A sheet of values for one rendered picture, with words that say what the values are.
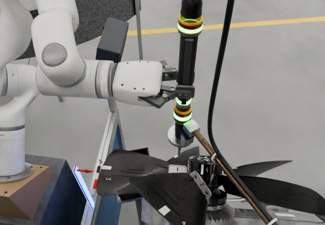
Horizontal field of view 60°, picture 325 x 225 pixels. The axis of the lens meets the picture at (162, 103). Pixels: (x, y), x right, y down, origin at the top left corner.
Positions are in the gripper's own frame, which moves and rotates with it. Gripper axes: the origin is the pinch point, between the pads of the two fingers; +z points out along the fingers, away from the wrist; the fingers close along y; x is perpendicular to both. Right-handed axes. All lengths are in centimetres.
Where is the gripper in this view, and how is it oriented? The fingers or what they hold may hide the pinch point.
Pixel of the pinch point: (185, 83)
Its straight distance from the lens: 61.2
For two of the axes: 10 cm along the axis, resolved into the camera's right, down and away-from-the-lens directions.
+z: 10.0, 0.6, -0.5
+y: -0.7, 7.5, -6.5
